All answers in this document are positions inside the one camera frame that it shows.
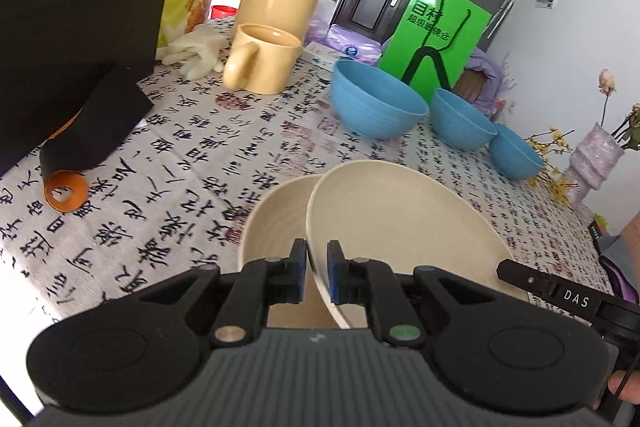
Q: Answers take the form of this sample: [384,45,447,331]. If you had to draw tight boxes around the calligraphy printed tablecloth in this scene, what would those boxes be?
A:
[0,17,621,323]

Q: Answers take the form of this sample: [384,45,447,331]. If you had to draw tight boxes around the cream rubber gloves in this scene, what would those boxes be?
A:
[161,23,232,78]

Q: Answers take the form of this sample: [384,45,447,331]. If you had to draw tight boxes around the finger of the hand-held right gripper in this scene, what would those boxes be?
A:
[496,259,606,324]

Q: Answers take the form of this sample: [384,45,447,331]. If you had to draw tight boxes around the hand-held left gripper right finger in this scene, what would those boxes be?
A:
[326,240,506,348]

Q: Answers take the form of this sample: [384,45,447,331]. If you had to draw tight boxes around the black orange rolled strap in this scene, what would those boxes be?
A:
[39,66,155,212]

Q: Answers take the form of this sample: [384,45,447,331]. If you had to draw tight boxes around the purple covered chair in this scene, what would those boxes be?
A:
[452,46,511,122]

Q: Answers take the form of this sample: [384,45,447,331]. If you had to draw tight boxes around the purple cloth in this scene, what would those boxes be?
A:
[600,252,640,308]

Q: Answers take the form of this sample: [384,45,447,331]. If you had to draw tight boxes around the person's right hand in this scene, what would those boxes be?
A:
[590,369,640,413]

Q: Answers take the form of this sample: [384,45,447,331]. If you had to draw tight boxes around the purple tissue pack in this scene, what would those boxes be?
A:
[325,24,386,62]

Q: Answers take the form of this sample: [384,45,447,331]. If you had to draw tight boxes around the yellow mug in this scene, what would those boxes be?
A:
[222,23,303,95]

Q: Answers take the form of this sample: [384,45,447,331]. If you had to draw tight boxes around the lilac textured vase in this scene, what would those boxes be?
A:
[562,122,626,208]

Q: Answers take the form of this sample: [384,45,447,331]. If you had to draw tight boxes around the black paper bag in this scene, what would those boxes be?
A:
[0,0,190,178]

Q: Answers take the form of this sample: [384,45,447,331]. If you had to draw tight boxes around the yellow flower branch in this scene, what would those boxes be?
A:
[520,124,581,208]

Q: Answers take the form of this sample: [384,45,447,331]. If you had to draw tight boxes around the blue bowl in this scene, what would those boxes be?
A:
[329,58,431,139]
[488,123,546,181]
[429,88,499,152]

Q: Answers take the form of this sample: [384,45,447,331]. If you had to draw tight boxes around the green paper bag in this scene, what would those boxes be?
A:
[377,0,493,105]

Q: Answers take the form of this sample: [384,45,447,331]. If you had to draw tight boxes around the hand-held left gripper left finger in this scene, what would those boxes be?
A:
[135,238,308,348]

